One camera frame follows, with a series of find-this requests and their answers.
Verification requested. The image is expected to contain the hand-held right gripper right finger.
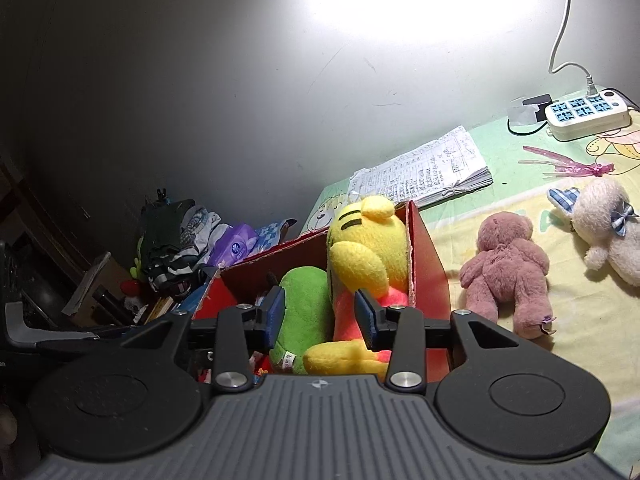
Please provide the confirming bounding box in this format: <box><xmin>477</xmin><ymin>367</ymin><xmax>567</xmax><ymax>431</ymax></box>
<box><xmin>354</xmin><ymin>290</ymin><xmax>551</xmax><ymax>392</ymax></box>

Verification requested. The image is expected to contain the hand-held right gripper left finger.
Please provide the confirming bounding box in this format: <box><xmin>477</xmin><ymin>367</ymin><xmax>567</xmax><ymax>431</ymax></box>
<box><xmin>120</xmin><ymin>285</ymin><xmax>287</xmax><ymax>393</ymax></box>

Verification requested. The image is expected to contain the green plush toy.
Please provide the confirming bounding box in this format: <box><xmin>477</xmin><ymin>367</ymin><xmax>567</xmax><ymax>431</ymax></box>
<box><xmin>269</xmin><ymin>266</ymin><xmax>333</xmax><ymax>375</ymax></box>

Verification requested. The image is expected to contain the yellow tiger plush toy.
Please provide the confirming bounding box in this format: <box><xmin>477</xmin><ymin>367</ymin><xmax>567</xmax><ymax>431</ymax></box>
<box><xmin>302</xmin><ymin>195</ymin><xmax>426</xmax><ymax>376</ymax></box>

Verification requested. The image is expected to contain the red cardboard box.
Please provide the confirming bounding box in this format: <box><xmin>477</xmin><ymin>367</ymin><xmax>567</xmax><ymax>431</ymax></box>
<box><xmin>191</xmin><ymin>200</ymin><xmax>453</xmax><ymax>386</ymax></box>

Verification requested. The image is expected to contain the mauve plush bear toy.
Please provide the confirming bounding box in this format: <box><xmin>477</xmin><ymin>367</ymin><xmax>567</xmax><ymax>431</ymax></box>
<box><xmin>459</xmin><ymin>211</ymin><xmax>557</xmax><ymax>341</ymax></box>

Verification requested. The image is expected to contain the white plush rabbit toy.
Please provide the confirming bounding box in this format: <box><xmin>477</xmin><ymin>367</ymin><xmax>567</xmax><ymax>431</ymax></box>
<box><xmin>547</xmin><ymin>177</ymin><xmax>640</xmax><ymax>287</ymax></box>

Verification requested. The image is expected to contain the blue printed packet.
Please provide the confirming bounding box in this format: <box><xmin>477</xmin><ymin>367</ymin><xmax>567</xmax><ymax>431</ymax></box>
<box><xmin>255</xmin><ymin>219</ymin><xmax>298</xmax><ymax>256</ymax></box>

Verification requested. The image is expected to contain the purple tissue pack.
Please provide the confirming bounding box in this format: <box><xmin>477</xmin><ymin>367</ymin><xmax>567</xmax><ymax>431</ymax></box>
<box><xmin>207</xmin><ymin>224</ymin><xmax>263</xmax><ymax>268</ymax></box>

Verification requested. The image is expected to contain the blue plastic lid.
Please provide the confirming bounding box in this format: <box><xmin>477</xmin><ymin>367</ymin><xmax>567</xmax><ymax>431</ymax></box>
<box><xmin>175</xmin><ymin>280</ymin><xmax>216</xmax><ymax>311</ymax></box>

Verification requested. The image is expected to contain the dark wooden cabinet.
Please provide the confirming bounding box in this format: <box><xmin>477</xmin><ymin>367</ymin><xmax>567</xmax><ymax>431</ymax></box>
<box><xmin>0</xmin><ymin>160</ymin><xmax>96</xmax><ymax>331</ymax></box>

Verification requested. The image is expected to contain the stack of books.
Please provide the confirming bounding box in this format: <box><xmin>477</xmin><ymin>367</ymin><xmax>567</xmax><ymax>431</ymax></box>
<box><xmin>144</xmin><ymin>295</ymin><xmax>176</xmax><ymax>324</ymax></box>

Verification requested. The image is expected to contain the pile of clothes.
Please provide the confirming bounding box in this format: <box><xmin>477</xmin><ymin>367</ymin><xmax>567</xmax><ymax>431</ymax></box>
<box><xmin>135</xmin><ymin>199</ymin><xmax>223</xmax><ymax>293</ymax></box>

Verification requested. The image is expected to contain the stack of printed papers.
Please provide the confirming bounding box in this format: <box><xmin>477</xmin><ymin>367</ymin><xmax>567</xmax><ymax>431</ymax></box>
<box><xmin>347</xmin><ymin>126</ymin><xmax>493</xmax><ymax>209</ymax></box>

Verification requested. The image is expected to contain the clear plastic piece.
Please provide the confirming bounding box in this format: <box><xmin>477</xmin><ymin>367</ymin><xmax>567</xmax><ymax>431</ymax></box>
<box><xmin>507</xmin><ymin>100</ymin><xmax>538</xmax><ymax>126</ymax></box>

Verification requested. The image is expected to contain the pink plastic ribbon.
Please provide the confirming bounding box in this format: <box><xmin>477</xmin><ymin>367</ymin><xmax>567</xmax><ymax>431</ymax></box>
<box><xmin>517</xmin><ymin>145</ymin><xmax>617</xmax><ymax>181</ymax></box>

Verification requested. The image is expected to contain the black charger adapter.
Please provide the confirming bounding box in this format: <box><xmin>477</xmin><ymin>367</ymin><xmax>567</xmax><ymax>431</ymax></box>
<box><xmin>522</xmin><ymin>93</ymin><xmax>553</xmax><ymax>123</ymax></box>

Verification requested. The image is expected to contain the white power strip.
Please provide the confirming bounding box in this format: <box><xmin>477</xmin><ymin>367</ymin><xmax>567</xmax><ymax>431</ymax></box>
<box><xmin>544</xmin><ymin>89</ymin><xmax>632</xmax><ymax>142</ymax></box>

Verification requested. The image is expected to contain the white power cable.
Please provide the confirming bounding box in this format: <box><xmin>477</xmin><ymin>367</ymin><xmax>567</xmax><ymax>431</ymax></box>
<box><xmin>548</xmin><ymin>0</ymin><xmax>598</xmax><ymax>98</ymax></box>

